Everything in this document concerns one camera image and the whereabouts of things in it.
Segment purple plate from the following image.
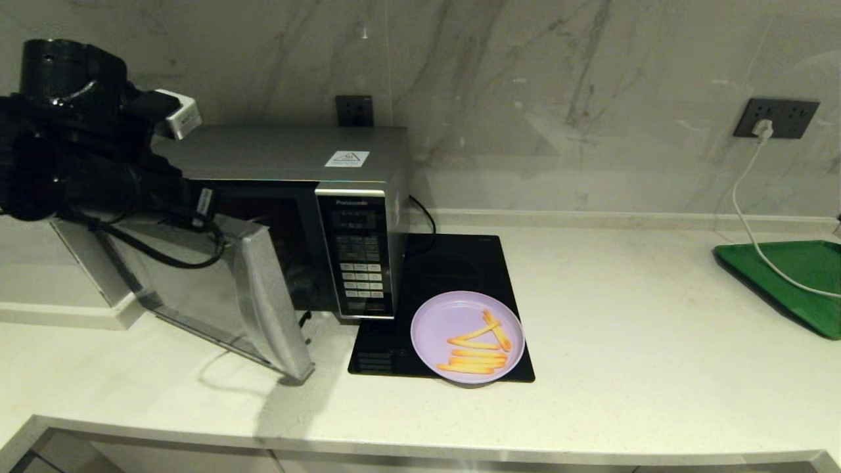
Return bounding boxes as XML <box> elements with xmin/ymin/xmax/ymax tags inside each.
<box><xmin>410</xmin><ymin>290</ymin><xmax>526</xmax><ymax>384</ymax></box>

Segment silver Panasonic microwave oven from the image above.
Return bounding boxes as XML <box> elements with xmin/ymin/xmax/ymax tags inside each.
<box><xmin>152</xmin><ymin>126</ymin><xmax>413</xmax><ymax>321</ymax></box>

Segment white warning sticker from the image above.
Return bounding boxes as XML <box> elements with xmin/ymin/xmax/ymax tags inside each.
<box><xmin>325</xmin><ymin>150</ymin><xmax>371</xmax><ymax>168</ymax></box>

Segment black induction cooktop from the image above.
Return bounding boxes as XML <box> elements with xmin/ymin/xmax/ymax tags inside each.
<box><xmin>348</xmin><ymin>233</ymin><xmax>535</xmax><ymax>382</ymax></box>

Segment green plastic tray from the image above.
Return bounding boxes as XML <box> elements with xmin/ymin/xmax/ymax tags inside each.
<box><xmin>714</xmin><ymin>240</ymin><xmax>841</xmax><ymax>340</ymax></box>

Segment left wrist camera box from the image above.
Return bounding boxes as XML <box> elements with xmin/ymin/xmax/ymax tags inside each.
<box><xmin>163</xmin><ymin>91</ymin><xmax>202</xmax><ymax>141</ymax></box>

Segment small black wall outlet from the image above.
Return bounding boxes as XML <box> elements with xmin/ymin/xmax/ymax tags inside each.
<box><xmin>336</xmin><ymin>95</ymin><xmax>375</xmax><ymax>127</ymax></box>

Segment white power cable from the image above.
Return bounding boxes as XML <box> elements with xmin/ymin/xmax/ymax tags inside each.
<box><xmin>731</xmin><ymin>135</ymin><xmax>841</xmax><ymax>299</ymax></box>

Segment wide black wall outlet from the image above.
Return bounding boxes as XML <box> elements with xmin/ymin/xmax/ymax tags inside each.
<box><xmin>734</xmin><ymin>98</ymin><xmax>821</xmax><ymax>139</ymax></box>

